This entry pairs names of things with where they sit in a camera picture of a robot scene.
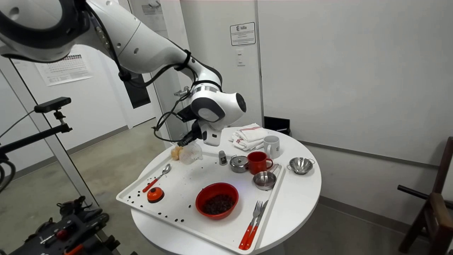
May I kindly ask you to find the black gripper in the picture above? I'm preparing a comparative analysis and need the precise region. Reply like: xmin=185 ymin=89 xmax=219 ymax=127
xmin=180 ymin=118 xmax=210 ymax=147

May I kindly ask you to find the small steel bowl with lid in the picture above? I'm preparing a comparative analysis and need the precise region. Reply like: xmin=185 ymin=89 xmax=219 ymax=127
xmin=228 ymin=154 xmax=251 ymax=174

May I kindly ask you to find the red bowl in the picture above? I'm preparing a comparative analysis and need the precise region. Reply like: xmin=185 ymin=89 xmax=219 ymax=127
xmin=194 ymin=181 xmax=241 ymax=220

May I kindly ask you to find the small open steel bowl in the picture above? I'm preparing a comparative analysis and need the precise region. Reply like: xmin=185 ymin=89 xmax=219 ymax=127
xmin=287 ymin=155 xmax=314 ymax=176
xmin=252 ymin=169 xmax=279 ymax=191

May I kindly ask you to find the white cloth with red stripes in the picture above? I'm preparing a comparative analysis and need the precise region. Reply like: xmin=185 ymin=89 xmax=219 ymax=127
xmin=229 ymin=121 xmax=269 ymax=152

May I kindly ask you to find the white plastic tray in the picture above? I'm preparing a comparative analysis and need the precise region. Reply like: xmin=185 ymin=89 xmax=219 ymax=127
xmin=115 ymin=148 xmax=289 ymax=255

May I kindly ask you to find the orange lid with black knob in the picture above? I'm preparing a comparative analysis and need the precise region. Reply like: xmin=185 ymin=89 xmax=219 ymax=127
xmin=146 ymin=185 xmax=166 ymax=203

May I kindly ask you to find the red mug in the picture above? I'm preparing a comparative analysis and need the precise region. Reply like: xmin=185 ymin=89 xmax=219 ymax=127
xmin=246 ymin=150 xmax=275 ymax=175

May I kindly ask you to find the dark beans pile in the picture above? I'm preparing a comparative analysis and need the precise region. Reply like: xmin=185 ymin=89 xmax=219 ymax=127
xmin=202 ymin=192 xmax=235 ymax=215

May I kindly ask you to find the grey metal stand pole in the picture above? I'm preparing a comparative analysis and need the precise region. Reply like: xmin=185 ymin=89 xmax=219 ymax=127
xmin=0 ymin=55 xmax=101 ymax=209

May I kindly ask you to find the black and red tool case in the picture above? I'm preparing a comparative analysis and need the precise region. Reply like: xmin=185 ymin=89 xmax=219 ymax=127
xmin=6 ymin=193 xmax=122 ymax=255

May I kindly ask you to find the dark wooden chair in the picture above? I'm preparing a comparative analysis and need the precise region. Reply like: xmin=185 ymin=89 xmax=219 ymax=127
xmin=396 ymin=135 xmax=453 ymax=255

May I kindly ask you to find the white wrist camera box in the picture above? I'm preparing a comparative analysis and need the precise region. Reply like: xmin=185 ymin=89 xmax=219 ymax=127
xmin=204 ymin=125 xmax=222 ymax=147

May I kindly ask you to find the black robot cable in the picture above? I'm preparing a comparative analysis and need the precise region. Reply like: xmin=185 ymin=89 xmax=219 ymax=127
xmin=151 ymin=60 xmax=204 ymax=144

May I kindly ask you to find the spoon with red handle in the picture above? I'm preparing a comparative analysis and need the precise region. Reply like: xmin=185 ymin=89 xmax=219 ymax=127
xmin=140 ymin=161 xmax=174 ymax=193

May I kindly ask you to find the fork with red handle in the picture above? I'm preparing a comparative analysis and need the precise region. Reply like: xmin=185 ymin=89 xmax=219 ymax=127
xmin=238 ymin=199 xmax=263 ymax=252
xmin=245 ymin=198 xmax=270 ymax=250

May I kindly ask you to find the white wall sign plaque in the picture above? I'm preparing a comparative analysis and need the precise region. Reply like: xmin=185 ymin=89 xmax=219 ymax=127
xmin=228 ymin=19 xmax=258 ymax=48

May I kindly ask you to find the black stereo camera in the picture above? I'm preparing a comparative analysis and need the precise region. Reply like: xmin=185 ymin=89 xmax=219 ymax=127
xmin=33 ymin=94 xmax=74 ymax=113

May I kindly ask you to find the white paper sheet on wall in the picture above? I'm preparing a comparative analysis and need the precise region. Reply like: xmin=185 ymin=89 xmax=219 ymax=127
xmin=34 ymin=52 xmax=93 ymax=87

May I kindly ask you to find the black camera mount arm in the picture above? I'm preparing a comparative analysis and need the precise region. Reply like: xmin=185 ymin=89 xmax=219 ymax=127
xmin=0 ymin=108 xmax=74 ymax=157

